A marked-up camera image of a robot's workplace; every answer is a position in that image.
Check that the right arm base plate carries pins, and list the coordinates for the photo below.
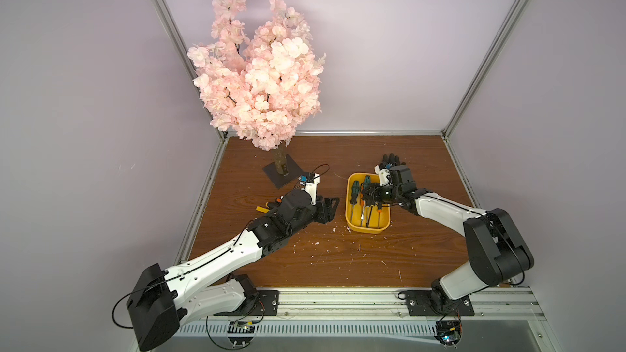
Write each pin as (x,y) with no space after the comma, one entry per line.
(431,303)

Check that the aluminium front rail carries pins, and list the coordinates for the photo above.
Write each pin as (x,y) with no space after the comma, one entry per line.
(371,303)

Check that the right controller board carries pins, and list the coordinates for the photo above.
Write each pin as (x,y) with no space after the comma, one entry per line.
(448,332)

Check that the controller board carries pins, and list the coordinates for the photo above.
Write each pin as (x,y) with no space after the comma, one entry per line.
(448,332)
(241,333)

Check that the pink artificial blossom tree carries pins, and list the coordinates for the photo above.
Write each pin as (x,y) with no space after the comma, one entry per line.
(262,87)

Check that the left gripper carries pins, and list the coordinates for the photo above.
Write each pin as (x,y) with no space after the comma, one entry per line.
(328,213)

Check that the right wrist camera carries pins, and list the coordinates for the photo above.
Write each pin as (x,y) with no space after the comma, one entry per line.
(383,175)

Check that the small green black screwdriver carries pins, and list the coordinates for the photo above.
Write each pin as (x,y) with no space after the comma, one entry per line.
(364,191)

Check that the black work glove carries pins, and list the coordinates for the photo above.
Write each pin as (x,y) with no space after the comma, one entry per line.
(390,160)

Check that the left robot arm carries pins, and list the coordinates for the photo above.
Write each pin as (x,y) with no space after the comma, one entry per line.
(163,300)

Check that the yellow plastic storage box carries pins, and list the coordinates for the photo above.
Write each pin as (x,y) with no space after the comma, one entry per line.
(354,225)

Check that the yellow black striped screwdriver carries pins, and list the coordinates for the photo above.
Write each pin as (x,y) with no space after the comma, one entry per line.
(370,212)

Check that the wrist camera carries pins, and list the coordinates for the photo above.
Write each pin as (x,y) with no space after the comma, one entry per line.
(309,183)
(383,175)

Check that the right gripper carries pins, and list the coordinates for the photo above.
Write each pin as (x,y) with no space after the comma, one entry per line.
(373,193)

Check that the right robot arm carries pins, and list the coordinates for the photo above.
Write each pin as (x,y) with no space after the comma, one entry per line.
(496,249)

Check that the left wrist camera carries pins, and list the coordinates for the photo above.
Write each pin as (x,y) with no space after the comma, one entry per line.
(309,183)

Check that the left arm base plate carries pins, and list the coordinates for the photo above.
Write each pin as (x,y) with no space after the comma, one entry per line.
(263,303)

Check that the large green black screwdriver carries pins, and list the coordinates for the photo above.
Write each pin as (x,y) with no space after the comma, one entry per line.
(354,198)

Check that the left controller board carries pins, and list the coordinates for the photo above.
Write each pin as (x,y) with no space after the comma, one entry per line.
(241,333)

